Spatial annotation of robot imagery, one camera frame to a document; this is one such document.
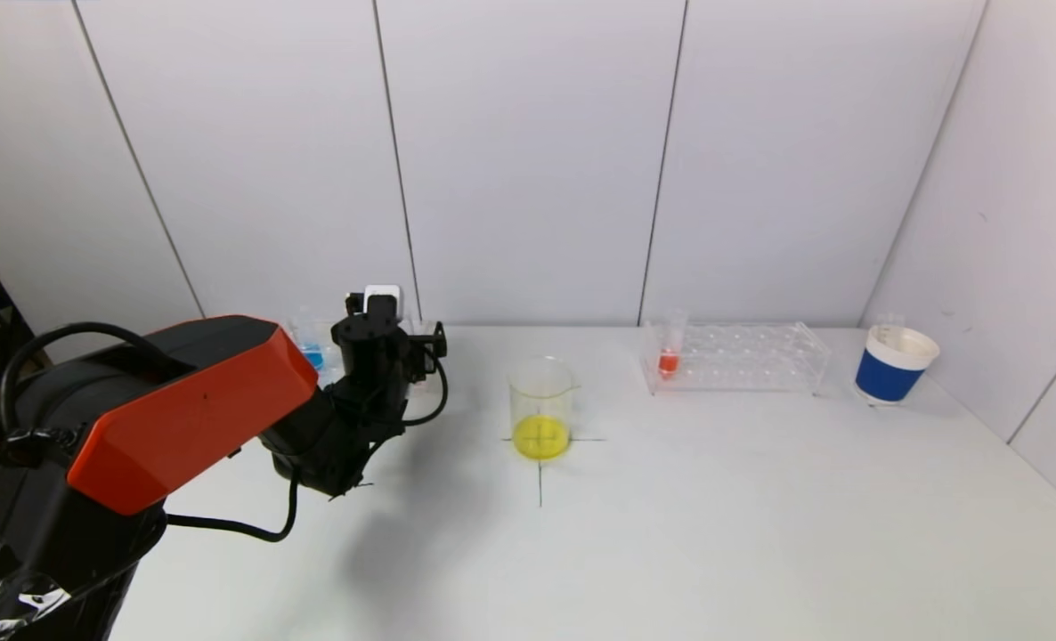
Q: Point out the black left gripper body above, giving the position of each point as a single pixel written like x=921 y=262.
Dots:
x=423 y=356

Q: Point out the clear test tube yellow pigment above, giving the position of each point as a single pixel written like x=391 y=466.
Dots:
x=889 y=322

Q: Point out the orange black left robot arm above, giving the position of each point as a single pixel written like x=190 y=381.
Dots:
x=181 y=409

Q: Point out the clear acrylic test tube rack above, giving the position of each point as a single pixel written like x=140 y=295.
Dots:
x=742 y=361
x=328 y=343

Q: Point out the blue pigment test tube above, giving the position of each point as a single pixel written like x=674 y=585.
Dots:
x=312 y=356

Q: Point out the clear glass beaker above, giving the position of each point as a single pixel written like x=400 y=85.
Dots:
x=541 y=427

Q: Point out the red pigment test tube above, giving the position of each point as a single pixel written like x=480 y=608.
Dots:
x=668 y=362

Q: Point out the blue white paper cup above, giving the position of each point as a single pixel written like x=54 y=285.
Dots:
x=889 y=376

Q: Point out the crinkled clear plastic wrap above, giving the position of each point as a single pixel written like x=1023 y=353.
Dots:
x=12 y=605

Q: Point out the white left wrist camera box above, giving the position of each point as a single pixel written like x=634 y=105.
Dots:
x=382 y=298

